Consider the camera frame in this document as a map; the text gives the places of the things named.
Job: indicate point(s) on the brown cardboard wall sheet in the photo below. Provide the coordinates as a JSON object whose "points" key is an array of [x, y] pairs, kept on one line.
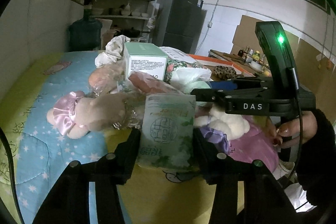
{"points": [[291, 59]]}

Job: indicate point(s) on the dark green refrigerator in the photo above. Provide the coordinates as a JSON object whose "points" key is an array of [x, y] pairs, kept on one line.
{"points": [[177, 24]]}

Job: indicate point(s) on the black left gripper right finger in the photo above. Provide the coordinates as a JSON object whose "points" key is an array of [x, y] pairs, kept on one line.
{"points": [[245, 192]]}

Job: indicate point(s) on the condiment bottles cluster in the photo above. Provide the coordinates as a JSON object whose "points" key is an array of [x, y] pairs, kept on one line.
{"points": [[248, 55]]}

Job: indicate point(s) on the floral tissue pack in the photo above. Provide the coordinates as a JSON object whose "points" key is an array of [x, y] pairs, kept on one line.
{"points": [[182, 69]]}

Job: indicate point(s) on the white purple plush toy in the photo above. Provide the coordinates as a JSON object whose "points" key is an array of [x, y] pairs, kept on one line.
{"points": [[220, 128]]}

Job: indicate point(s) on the orange-rimmed cardboard box tray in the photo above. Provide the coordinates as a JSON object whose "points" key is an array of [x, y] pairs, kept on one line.
{"points": [[240, 69]]}

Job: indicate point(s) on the mint green rectangular box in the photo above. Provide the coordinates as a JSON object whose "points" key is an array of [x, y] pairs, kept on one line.
{"points": [[144, 57]]}

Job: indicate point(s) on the white bowl on counter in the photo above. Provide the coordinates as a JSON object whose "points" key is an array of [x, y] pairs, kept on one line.
{"points": [[256, 66]]}

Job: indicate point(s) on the person's right hand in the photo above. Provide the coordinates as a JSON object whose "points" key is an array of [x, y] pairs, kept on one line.
{"points": [[285, 135]]}

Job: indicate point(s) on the white floral cloth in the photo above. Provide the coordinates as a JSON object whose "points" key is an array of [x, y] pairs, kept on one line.
{"points": [[113, 51]]}

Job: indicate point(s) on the green water jug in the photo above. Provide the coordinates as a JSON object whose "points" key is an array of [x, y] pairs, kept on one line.
{"points": [[85, 34]]}

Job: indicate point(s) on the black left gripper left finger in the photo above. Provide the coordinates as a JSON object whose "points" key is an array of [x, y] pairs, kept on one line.
{"points": [[68, 199]]}

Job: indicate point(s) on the grey metal shelving unit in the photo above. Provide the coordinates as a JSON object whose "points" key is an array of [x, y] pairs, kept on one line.
{"points": [[131, 17]]}

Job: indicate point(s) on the wooden kitchen counter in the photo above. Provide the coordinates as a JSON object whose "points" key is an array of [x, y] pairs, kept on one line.
{"points": [[237, 60]]}

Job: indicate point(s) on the pink bow plush toy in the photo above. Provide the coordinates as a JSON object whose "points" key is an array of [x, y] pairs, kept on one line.
{"points": [[75, 114]]}

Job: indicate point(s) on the pale green wet wipes pack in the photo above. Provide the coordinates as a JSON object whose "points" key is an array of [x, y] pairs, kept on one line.
{"points": [[167, 131]]}

